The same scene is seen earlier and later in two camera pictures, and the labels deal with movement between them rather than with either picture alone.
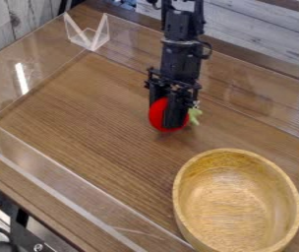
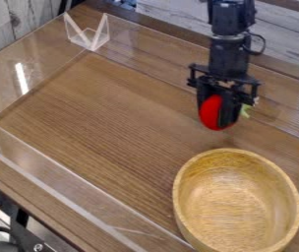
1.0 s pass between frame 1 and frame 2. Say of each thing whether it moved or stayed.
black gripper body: moved
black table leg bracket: stayed
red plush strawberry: moved
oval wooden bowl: stayed
